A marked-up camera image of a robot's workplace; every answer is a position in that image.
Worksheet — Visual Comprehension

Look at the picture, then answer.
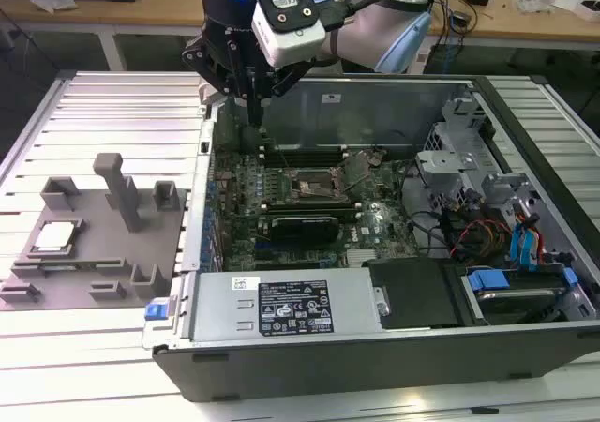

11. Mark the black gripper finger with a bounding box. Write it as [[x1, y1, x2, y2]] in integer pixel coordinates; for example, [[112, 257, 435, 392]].
[[181, 36, 259, 126], [256, 59, 314, 126]]

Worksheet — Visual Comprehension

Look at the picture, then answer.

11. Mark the silver-topped CPU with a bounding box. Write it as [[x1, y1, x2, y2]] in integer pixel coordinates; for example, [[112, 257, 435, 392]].
[[31, 219, 79, 254]]

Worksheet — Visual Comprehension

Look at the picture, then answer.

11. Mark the CPU socket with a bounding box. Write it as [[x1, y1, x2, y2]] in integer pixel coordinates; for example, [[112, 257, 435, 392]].
[[289, 165, 347, 203]]

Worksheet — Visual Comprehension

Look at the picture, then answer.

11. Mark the black RAM slot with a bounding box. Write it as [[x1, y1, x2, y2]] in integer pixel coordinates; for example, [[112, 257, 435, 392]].
[[260, 143, 349, 150], [260, 158, 349, 167], [260, 153, 349, 160], [261, 214, 361, 222], [261, 208, 361, 216], [261, 198, 361, 205], [261, 203, 361, 211], [260, 148, 349, 156]]

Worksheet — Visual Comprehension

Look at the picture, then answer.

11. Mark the wooden desk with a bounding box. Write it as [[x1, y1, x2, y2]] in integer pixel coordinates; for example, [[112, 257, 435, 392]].
[[0, 0, 600, 72]]

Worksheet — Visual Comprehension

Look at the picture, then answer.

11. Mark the black graphics card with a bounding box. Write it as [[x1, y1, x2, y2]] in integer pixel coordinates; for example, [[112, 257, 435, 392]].
[[268, 214, 342, 244]]

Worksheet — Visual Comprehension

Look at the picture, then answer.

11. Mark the silver metal drive cage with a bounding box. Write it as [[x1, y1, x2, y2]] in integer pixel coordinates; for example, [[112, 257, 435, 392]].
[[415, 97, 494, 208]]

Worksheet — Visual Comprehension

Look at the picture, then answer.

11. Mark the green motherboard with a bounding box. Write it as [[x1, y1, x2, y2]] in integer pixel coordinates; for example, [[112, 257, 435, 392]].
[[213, 152, 419, 272]]

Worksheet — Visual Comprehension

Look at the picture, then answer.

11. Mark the silver chipset heatsink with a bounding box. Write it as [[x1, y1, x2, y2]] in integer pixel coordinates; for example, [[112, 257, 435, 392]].
[[345, 249, 377, 269]]

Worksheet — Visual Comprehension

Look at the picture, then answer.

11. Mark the grey parts rack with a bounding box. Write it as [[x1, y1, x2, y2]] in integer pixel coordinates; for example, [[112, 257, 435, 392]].
[[0, 152, 189, 311]]

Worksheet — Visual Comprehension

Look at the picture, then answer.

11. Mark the silver power supply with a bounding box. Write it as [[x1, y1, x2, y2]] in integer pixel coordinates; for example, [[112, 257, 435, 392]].
[[188, 271, 382, 344]]

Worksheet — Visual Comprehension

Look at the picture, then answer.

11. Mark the black plastic shroud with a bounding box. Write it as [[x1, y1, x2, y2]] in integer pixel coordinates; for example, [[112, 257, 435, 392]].
[[363, 257, 466, 330]]

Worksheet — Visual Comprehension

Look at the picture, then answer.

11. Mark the blue case latch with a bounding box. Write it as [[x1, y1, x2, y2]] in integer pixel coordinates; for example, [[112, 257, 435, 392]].
[[144, 301, 169, 322]]

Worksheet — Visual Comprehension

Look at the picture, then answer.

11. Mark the white flat box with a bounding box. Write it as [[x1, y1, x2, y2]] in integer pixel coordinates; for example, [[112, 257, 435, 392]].
[[551, 0, 600, 23]]

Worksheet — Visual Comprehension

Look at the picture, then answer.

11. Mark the open black PC case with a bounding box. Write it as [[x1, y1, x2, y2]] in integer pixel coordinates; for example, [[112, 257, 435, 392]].
[[140, 72, 600, 402]]

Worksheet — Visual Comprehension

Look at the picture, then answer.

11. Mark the hard disk in blue carrier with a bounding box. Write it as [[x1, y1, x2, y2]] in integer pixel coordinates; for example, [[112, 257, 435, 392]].
[[461, 266, 593, 325]]

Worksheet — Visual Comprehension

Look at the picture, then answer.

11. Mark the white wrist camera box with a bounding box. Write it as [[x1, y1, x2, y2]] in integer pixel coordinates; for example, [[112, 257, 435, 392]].
[[250, 0, 327, 69]]

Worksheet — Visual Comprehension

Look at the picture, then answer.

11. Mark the black looped wire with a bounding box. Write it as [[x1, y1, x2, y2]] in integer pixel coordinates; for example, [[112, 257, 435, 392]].
[[401, 208, 452, 255]]

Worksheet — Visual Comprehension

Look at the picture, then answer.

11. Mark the red yellow wire bundle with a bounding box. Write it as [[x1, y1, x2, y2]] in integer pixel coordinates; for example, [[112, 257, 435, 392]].
[[449, 219, 513, 260]]

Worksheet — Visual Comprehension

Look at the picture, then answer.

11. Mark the blue data wire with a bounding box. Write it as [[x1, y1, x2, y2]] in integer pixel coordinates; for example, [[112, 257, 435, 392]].
[[509, 221, 541, 269]]

